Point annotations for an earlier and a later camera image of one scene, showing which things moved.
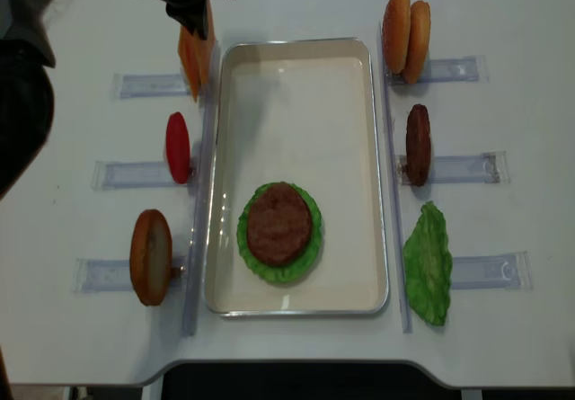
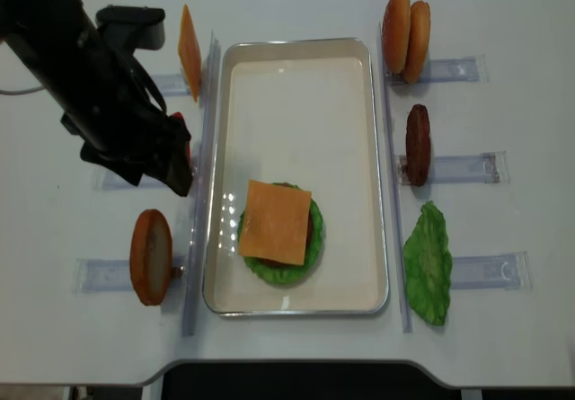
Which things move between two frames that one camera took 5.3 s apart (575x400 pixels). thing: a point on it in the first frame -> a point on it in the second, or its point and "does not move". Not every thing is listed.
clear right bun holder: (459, 69) does not move
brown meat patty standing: (418, 144) does not move
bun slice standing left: (151, 256) does not move
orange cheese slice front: (198, 51) -> (275, 223)
